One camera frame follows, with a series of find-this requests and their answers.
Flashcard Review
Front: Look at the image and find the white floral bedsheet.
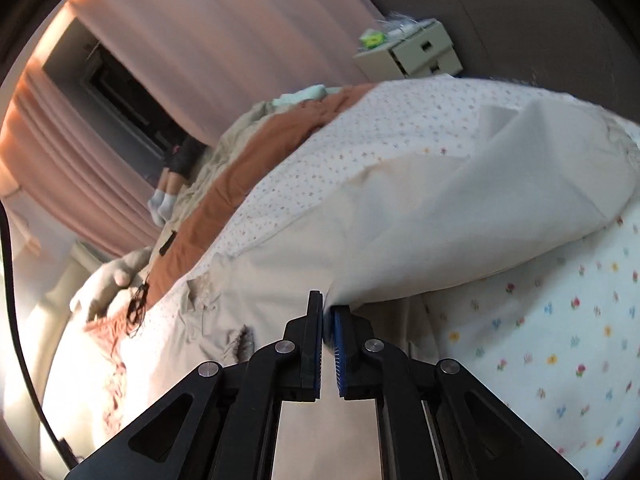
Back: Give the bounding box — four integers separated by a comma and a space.
410, 210, 640, 480

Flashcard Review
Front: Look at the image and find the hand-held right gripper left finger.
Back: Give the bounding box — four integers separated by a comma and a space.
65, 290, 325, 480

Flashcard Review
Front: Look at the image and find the dark window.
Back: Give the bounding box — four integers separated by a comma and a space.
42, 17, 188, 171

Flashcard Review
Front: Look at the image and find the white plush toy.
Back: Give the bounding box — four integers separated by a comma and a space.
69, 247, 153, 323

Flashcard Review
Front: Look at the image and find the pink curtain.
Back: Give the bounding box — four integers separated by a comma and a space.
67, 0, 388, 146
0, 67, 173, 258

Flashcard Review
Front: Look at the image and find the large beige garment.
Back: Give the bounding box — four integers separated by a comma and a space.
165, 85, 640, 480

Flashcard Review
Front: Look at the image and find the white pillow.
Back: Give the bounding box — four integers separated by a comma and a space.
42, 305, 171, 461

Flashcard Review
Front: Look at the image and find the cream padded headboard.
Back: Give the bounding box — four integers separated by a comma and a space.
15, 240, 108, 341

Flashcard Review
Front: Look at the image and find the white dotted quilt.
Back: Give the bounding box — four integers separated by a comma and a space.
140, 72, 576, 341

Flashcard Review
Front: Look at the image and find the orange-brown blanket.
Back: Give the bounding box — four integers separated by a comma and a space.
82, 82, 381, 361

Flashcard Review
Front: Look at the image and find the cream bedside cabinet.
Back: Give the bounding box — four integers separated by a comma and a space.
354, 19, 465, 81

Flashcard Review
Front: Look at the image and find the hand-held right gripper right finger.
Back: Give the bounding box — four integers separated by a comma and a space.
330, 305, 583, 480

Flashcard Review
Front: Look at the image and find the clear plastic packet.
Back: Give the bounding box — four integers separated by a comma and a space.
380, 10, 432, 37

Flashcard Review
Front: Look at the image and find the mint green cloth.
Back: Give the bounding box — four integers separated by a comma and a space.
272, 84, 328, 108

